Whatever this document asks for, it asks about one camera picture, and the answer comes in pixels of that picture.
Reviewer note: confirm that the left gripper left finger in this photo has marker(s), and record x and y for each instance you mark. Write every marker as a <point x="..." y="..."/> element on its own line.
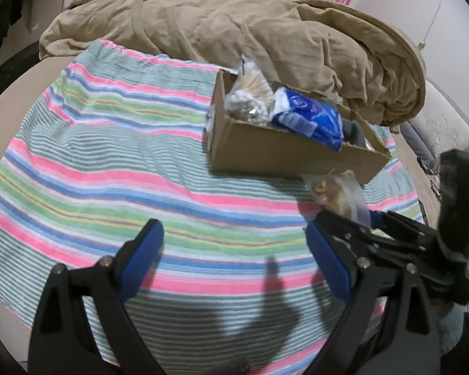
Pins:
<point x="62" y="341"/>

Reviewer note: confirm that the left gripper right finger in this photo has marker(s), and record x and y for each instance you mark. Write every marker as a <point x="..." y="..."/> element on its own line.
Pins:
<point x="388" y="325"/>

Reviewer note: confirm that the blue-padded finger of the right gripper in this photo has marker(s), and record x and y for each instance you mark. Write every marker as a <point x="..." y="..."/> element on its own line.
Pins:
<point x="402" y="228"/>
<point x="354" y="241"/>

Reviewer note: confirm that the clear zip bag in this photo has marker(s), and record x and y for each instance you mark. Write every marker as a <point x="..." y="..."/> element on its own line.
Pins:
<point x="340" y="194"/>

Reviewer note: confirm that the blue tissue pack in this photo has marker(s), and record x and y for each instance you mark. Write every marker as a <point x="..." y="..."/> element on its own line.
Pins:
<point x="308" y="118"/>

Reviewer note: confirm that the cotton swab bag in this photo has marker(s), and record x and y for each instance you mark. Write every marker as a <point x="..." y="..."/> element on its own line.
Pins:
<point x="251" y="98"/>

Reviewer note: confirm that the white pillow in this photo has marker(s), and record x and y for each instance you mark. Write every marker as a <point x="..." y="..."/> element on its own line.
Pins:
<point x="437" y="128"/>

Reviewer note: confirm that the grey socks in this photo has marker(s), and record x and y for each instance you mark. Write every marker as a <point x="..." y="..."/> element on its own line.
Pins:
<point x="353" y="133"/>

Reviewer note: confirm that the cardboard box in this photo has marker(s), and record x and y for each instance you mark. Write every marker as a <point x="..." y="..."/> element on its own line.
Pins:
<point x="238" y="147"/>

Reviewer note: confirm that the beige blanket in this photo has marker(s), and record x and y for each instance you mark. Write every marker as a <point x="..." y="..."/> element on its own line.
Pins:
<point x="317" y="46"/>

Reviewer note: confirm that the striped towel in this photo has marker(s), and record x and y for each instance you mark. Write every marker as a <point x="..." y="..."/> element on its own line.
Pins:
<point x="93" y="150"/>

